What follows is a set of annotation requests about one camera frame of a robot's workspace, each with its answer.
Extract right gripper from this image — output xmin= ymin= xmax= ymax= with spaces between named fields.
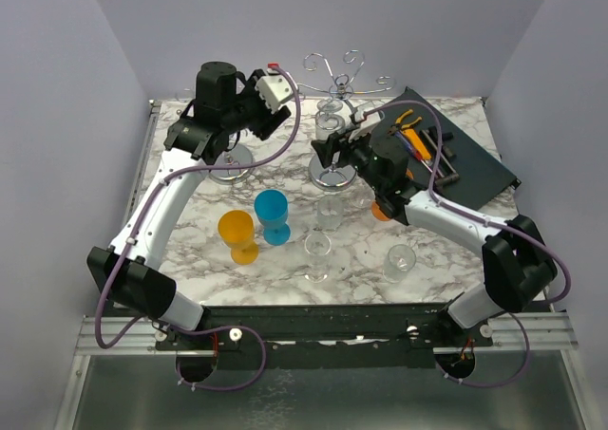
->
xmin=313 ymin=125 xmax=385 ymax=195

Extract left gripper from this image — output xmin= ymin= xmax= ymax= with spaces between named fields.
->
xmin=222 ymin=70 xmax=291 ymax=140

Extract clear wine glass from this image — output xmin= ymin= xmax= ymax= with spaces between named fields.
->
xmin=304 ymin=232 xmax=332 ymax=283
xmin=316 ymin=195 xmax=344 ymax=234
xmin=383 ymin=244 xmax=416 ymax=283
xmin=314 ymin=99 xmax=346 ymax=140

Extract tall clear flute glass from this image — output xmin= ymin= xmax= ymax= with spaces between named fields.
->
xmin=349 ymin=184 xmax=375 ymax=210

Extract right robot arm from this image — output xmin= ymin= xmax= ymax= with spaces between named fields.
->
xmin=312 ymin=133 xmax=557 ymax=346

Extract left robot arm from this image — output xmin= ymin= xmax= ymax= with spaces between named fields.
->
xmin=86 ymin=62 xmax=302 ymax=349

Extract small chrome glass rack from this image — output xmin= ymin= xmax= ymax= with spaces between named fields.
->
xmin=173 ymin=85 xmax=256 ymax=183

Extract clear wine glass front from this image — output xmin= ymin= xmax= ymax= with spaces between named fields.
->
xmin=304 ymin=232 xmax=332 ymax=283

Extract yellow utility knife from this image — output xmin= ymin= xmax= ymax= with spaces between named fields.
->
xmin=405 ymin=128 xmax=432 ymax=160

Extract blue red screwdriver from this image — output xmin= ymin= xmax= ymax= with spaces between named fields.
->
xmin=397 ymin=132 xmax=423 ymax=160

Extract orange plastic goblet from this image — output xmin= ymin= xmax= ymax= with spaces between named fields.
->
xmin=370 ymin=201 xmax=390 ymax=221

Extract black metal tool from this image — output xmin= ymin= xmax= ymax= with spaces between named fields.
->
xmin=426 ymin=126 xmax=453 ymax=149

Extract dark flat equipment box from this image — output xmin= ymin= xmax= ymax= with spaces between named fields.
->
xmin=394 ymin=88 xmax=520 ymax=218

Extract blue plastic goblet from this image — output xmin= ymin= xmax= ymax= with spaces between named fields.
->
xmin=254 ymin=189 xmax=291 ymax=246

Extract yellow plastic goblet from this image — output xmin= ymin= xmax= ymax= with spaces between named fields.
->
xmin=218 ymin=210 xmax=258 ymax=265

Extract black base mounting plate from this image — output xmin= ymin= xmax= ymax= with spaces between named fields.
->
xmin=156 ymin=301 xmax=495 ymax=372

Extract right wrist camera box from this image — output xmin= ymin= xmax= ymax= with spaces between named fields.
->
xmin=346 ymin=108 xmax=381 ymax=142

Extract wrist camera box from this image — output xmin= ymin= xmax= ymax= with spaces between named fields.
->
xmin=346 ymin=108 xmax=381 ymax=142
xmin=255 ymin=63 xmax=294 ymax=113

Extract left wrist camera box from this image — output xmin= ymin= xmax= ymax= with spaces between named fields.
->
xmin=255 ymin=63 xmax=294 ymax=113

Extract yellow handled pliers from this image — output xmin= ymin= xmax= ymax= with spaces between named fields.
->
xmin=388 ymin=108 xmax=423 ymax=136

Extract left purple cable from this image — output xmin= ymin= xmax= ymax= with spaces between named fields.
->
xmin=94 ymin=64 xmax=303 ymax=393

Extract aluminium rail frame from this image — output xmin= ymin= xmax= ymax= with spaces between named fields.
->
xmin=58 ymin=99 xmax=592 ymax=429

